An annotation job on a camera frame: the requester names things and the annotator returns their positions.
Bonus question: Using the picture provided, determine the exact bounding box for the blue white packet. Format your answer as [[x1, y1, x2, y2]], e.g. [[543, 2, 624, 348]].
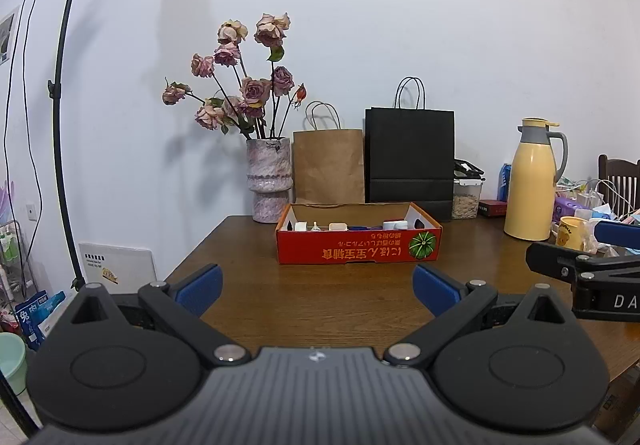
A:
[[15, 290, 67, 352]]

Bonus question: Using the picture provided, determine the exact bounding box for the dried rose bouquet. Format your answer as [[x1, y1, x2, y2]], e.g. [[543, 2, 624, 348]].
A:
[[161, 12, 307, 141]]

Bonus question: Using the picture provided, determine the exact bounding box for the framed wall picture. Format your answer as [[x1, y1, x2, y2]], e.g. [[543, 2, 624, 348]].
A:
[[0, 5, 22, 67]]

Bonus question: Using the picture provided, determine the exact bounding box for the yellow thermos jug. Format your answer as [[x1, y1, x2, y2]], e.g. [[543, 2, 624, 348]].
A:
[[503, 118, 569, 242]]

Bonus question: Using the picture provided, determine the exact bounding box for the brown paper bag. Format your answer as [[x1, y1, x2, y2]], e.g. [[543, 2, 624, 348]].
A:
[[292, 101, 366, 206]]

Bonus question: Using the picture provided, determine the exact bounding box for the mottled purple ceramic vase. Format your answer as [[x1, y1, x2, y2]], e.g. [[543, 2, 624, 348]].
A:
[[246, 138, 292, 224]]

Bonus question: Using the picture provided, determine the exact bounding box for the orange cardboard box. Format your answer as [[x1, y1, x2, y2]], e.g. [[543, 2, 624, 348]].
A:
[[275, 202, 443, 266]]

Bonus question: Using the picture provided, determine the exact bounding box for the dark wooden chair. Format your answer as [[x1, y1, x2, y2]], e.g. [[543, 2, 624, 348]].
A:
[[597, 154, 640, 221]]

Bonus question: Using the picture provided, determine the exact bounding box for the black light stand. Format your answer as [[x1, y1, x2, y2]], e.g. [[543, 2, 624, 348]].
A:
[[22, 0, 116, 293]]

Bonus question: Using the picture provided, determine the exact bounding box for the black paper bag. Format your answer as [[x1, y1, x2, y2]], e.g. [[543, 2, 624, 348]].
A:
[[364, 76, 456, 222]]

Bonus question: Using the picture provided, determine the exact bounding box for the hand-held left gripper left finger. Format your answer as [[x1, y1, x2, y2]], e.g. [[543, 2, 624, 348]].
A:
[[64, 264, 252, 367]]

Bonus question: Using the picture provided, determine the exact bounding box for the white booklet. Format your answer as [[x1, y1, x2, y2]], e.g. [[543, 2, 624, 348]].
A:
[[78, 241, 157, 297]]

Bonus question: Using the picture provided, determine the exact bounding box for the clear container of seeds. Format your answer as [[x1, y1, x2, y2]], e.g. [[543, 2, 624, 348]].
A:
[[452, 159, 486, 221]]

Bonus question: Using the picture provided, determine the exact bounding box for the metal storage rack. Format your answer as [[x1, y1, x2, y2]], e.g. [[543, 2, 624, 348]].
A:
[[0, 219, 37, 306]]

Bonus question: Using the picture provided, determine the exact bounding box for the yellow mug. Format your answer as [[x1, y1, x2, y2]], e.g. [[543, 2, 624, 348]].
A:
[[556, 216, 593, 252]]

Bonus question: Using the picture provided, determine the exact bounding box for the black lamp cable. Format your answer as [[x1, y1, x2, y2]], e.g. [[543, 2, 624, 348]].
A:
[[2, 0, 43, 186]]

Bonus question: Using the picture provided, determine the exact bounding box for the blue drink can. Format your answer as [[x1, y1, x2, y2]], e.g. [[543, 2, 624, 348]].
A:
[[497, 164, 513, 202]]

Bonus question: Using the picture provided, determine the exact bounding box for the green plastic basin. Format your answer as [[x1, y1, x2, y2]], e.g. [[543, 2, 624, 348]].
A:
[[0, 332, 28, 396]]

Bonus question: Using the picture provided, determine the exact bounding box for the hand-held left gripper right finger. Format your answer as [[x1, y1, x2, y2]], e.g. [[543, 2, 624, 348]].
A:
[[384, 262, 577, 368]]

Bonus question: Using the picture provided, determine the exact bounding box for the purple tissue pack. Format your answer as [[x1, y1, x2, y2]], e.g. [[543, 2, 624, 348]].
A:
[[552, 195, 583, 226]]

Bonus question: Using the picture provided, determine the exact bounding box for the black tripod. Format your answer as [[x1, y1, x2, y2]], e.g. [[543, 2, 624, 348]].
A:
[[0, 365, 41, 437]]

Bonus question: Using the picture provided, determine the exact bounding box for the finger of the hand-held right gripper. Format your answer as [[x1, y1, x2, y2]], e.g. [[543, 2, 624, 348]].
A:
[[594, 220, 640, 248], [525, 241, 640, 283]]

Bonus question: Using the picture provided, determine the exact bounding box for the brown cardboard carton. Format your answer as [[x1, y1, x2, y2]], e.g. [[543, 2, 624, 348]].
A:
[[592, 365, 640, 443]]

